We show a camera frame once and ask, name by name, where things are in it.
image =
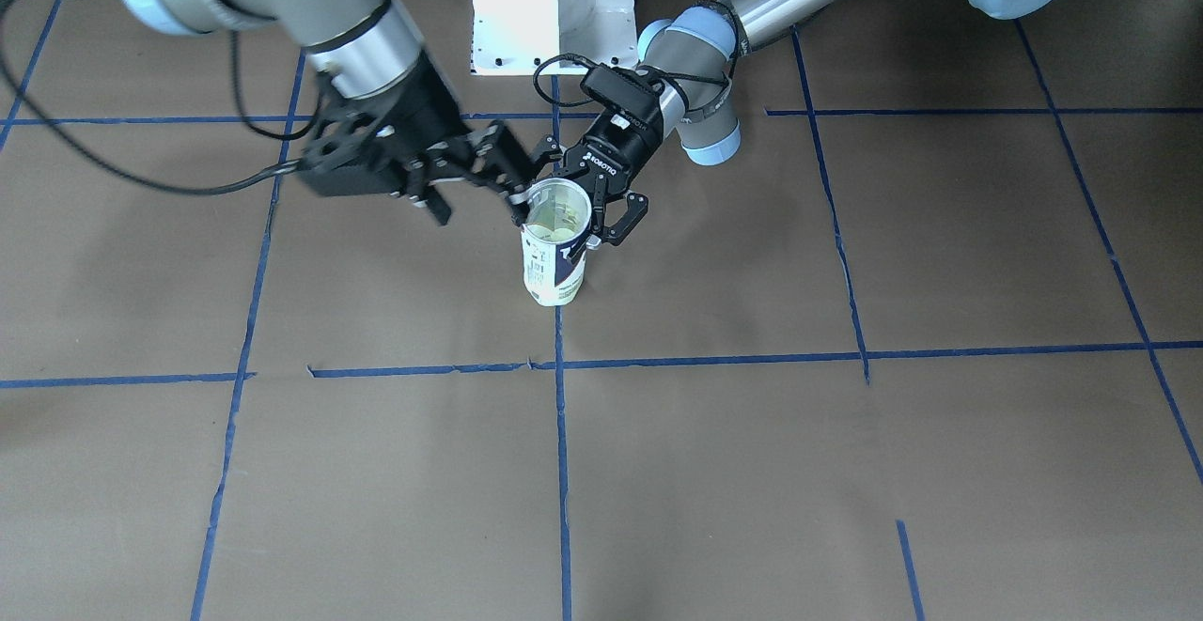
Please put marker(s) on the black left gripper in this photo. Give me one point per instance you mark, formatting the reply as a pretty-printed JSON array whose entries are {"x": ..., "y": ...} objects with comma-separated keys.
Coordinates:
[{"x": 622, "y": 145}]

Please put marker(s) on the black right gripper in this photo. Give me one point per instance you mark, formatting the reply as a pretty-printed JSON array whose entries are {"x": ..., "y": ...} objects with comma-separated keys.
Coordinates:
[{"x": 425, "y": 102}]

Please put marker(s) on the clear tennis ball can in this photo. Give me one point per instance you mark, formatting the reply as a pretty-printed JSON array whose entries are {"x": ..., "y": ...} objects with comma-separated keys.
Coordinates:
[{"x": 555, "y": 234}]

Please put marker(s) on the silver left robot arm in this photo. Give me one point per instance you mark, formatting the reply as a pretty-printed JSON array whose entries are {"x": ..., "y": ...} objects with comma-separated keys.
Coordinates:
[{"x": 682, "y": 85}]

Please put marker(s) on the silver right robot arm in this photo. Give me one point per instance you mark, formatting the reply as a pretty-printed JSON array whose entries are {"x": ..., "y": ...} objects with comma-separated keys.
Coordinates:
[{"x": 364, "y": 46}]

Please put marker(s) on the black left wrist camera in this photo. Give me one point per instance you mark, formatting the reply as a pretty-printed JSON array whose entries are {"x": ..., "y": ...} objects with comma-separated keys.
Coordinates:
[{"x": 621, "y": 91}]

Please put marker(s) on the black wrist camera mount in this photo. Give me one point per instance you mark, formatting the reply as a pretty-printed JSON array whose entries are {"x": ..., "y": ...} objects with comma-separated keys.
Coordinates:
[{"x": 345, "y": 156}]

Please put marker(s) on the white pedestal column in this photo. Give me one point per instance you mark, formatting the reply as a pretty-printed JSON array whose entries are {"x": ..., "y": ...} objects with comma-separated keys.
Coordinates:
[{"x": 516, "y": 37}]

